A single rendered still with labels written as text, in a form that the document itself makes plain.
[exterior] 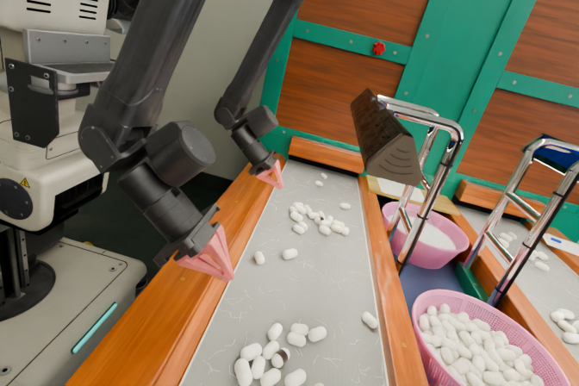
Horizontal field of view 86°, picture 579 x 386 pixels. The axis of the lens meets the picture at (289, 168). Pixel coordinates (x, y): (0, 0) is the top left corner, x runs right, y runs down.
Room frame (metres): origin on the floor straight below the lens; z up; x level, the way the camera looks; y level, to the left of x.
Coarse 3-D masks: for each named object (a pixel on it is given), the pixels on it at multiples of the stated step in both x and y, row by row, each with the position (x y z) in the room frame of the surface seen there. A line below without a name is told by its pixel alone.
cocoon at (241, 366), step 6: (240, 360) 0.31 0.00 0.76; (246, 360) 0.31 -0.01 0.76; (234, 366) 0.30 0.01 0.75; (240, 366) 0.30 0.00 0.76; (246, 366) 0.30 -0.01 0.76; (240, 372) 0.29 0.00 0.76; (246, 372) 0.30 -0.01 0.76; (240, 378) 0.29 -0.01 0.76; (246, 378) 0.29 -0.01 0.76; (240, 384) 0.28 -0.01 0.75; (246, 384) 0.28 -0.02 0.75
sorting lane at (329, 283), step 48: (288, 192) 0.93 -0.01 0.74; (336, 192) 1.02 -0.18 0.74; (288, 240) 0.66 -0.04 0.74; (336, 240) 0.71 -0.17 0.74; (240, 288) 0.47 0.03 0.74; (288, 288) 0.50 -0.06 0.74; (336, 288) 0.53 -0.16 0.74; (240, 336) 0.36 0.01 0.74; (336, 336) 0.41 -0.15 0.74; (192, 384) 0.28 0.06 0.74; (336, 384) 0.33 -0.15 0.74; (384, 384) 0.34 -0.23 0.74
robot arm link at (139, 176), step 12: (144, 156) 0.36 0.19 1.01; (132, 168) 0.35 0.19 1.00; (144, 168) 0.35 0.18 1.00; (120, 180) 0.34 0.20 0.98; (132, 180) 0.34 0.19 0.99; (144, 180) 0.34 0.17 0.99; (156, 180) 0.35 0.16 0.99; (132, 192) 0.34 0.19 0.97; (144, 192) 0.34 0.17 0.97; (156, 192) 0.34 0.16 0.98; (144, 204) 0.34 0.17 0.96
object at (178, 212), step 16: (176, 192) 0.37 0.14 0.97; (160, 208) 0.34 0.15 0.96; (176, 208) 0.35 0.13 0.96; (192, 208) 0.36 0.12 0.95; (208, 208) 0.40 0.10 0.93; (160, 224) 0.33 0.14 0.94; (176, 224) 0.34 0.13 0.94; (192, 224) 0.35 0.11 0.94; (176, 240) 0.33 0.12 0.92; (160, 256) 0.31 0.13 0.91
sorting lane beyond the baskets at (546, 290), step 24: (480, 216) 1.14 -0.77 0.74; (504, 264) 0.81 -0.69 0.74; (528, 264) 0.85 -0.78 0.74; (552, 264) 0.89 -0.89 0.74; (528, 288) 0.72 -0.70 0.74; (552, 288) 0.75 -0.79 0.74; (576, 288) 0.78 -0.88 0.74; (552, 312) 0.64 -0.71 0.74; (576, 312) 0.66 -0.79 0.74; (576, 360) 0.50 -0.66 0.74
